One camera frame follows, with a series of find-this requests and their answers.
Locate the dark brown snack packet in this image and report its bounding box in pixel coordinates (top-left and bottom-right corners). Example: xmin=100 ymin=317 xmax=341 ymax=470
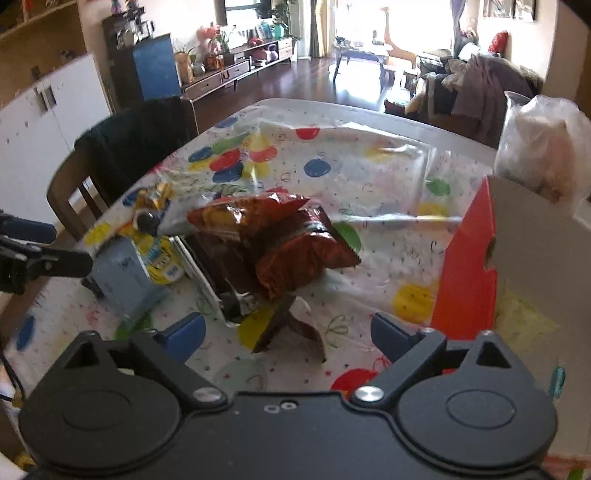
xmin=238 ymin=294 xmax=328 ymax=363

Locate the clear tub with plastic bag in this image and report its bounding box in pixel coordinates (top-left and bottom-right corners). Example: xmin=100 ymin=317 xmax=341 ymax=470
xmin=494 ymin=91 xmax=590 ymax=213

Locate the grey blue snack packet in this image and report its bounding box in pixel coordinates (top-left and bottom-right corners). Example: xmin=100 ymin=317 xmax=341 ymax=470
xmin=81 ymin=235 xmax=168 ymax=324

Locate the blue front cabinet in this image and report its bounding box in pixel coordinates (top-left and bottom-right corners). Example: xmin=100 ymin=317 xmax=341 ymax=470
xmin=101 ymin=9 xmax=180 ymax=108

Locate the wooden tv cabinet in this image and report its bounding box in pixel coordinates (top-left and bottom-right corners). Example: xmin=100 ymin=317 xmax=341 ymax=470
xmin=181 ymin=36 xmax=296 ymax=102

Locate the pale yellow snack packet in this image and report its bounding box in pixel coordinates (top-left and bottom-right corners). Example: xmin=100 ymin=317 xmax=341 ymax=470
xmin=494 ymin=285 xmax=562 ymax=365

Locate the wooden coffee table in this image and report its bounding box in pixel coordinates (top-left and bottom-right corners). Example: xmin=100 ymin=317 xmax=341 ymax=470
xmin=332 ymin=37 xmax=389 ymax=87

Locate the white blue snack packet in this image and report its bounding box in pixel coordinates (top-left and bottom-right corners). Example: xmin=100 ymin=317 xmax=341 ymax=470
xmin=156 ymin=192 xmax=221 ymax=237

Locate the sofa with piled clothes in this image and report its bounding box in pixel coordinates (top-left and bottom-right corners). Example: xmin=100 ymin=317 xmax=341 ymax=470
xmin=405 ymin=53 xmax=544 ymax=148

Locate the colourful balloon tablecloth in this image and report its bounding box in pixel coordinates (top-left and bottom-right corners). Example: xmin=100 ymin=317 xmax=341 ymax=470
xmin=0 ymin=103 xmax=591 ymax=480

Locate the yellow gold candy packet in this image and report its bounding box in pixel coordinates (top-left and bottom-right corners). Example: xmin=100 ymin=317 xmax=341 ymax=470
xmin=133 ymin=181 xmax=173 ymax=236

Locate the wall television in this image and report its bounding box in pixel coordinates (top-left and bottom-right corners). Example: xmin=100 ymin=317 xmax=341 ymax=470
xmin=214 ymin=0 xmax=273 ymax=26

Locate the dark red chips bag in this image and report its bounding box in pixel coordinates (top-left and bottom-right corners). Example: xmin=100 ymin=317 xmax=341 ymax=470
xmin=195 ymin=203 xmax=361 ymax=299

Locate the silver foil snack packet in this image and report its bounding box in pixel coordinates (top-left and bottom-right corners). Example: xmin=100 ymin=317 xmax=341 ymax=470
xmin=170 ymin=236 xmax=242 ymax=329

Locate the red white cardboard box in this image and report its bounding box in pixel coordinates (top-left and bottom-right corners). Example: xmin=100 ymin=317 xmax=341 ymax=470
xmin=431 ymin=176 xmax=590 ymax=454

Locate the yellow cartoon snack packet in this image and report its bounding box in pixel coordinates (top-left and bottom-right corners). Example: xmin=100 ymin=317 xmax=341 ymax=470
xmin=117 ymin=223 xmax=184 ymax=285

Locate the wooden chair with black jacket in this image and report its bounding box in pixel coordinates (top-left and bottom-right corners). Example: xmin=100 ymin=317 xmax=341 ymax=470
xmin=46 ymin=97 xmax=198 ymax=241

